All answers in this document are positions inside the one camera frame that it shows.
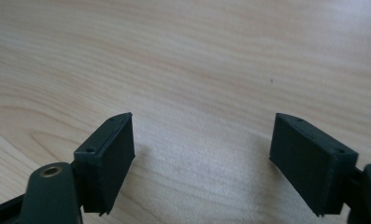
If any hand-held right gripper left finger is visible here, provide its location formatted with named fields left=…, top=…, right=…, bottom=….
left=73, top=112, right=136, bottom=217

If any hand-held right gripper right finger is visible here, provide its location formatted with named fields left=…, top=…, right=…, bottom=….
left=268, top=112, right=360, bottom=217

